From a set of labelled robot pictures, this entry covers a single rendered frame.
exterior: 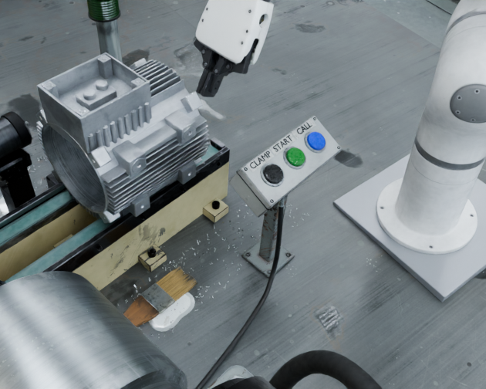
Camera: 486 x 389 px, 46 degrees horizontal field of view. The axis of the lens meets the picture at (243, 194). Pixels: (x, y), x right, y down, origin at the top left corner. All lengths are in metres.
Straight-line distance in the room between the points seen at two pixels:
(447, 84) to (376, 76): 0.69
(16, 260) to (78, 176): 0.17
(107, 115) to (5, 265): 0.32
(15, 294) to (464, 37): 0.66
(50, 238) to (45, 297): 0.42
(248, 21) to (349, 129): 0.53
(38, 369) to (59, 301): 0.08
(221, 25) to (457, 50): 0.34
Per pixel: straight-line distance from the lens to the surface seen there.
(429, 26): 3.44
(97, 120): 0.81
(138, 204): 0.89
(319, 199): 1.16
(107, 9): 1.19
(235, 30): 0.88
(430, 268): 1.09
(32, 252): 1.01
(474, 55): 0.83
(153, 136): 0.87
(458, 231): 1.15
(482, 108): 0.83
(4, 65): 1.53
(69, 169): 0.98
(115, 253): 0.98
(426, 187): 1.04
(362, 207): 1.15
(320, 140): 0.88
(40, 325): 0.58
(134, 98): 0.83
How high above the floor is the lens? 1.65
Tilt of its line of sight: 48 degrees down
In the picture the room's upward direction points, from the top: 5 degrees clockwise
